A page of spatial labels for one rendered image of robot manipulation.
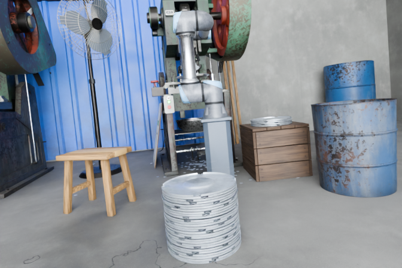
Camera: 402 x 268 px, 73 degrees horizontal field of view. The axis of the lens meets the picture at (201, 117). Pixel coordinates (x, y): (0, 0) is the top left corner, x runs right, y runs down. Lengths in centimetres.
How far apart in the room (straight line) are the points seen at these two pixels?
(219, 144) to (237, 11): 111
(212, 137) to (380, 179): 89
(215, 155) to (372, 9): 399
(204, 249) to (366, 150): 95
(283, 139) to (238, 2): 111
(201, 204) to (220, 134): 73
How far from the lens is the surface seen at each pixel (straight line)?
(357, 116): 153
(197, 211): 97
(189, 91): 162
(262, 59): 396
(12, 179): 268
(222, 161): 164
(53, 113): 373
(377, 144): 159
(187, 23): 163
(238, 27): 229
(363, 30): 492
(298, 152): 190
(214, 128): 161
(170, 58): 265
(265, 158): 183
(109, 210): 158
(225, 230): 102
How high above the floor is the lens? 55
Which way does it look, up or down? 3 degrees down
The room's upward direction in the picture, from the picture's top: 5 degrees counter-clockwise
